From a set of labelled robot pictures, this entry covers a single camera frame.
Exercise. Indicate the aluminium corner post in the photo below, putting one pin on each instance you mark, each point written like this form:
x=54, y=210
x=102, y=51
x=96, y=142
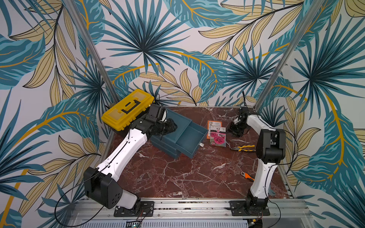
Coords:
x=81, y=26
x=307, y=19

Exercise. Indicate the yellow handled pliers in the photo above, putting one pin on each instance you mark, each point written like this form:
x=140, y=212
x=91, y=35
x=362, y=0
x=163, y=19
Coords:
x=244, y=148

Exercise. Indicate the teal three-drawer cabinet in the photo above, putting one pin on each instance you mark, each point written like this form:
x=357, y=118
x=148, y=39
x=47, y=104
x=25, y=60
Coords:
x=173, y=137

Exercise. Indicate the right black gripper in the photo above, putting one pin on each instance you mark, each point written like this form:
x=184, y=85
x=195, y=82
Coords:
x=233, y=129

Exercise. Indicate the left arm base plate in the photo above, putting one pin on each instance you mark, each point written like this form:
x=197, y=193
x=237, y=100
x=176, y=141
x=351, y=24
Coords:
x=141, y=209

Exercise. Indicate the yellow black toolbox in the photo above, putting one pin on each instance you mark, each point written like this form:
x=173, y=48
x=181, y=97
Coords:
x=126, y=111

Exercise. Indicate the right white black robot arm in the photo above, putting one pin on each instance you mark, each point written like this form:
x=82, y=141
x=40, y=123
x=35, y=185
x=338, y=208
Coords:
x=270, y=150

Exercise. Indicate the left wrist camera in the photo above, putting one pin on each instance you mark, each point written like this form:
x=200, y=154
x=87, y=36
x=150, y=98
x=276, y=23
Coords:
x=156, y=113

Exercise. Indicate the pink flower seed bag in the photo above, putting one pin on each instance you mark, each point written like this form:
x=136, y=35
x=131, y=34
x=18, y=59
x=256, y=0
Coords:
x=217, y=136

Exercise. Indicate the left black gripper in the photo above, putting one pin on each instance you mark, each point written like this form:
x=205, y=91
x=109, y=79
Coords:
x=171, y=124

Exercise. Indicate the orange white seed bag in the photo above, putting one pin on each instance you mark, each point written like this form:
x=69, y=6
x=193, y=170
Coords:
x=212, y=124

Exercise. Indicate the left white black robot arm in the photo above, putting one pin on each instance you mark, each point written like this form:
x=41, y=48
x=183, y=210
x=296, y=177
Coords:
x=101, y=183

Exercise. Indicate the aluminium front rail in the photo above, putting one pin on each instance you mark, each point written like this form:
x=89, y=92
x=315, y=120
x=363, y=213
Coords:
x=194, y=213

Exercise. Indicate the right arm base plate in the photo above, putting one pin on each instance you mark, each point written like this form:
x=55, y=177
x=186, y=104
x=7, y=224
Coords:
x=256, y=207

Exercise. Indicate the right aluminium corner post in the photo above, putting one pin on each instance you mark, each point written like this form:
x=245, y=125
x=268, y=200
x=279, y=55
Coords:
x=307, y=19

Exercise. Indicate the teal top drawer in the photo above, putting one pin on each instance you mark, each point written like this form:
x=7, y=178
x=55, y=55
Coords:
x=189, y=142

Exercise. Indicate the left aluminium corner post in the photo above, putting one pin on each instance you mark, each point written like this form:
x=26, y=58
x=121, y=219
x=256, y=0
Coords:
x=81, y=26

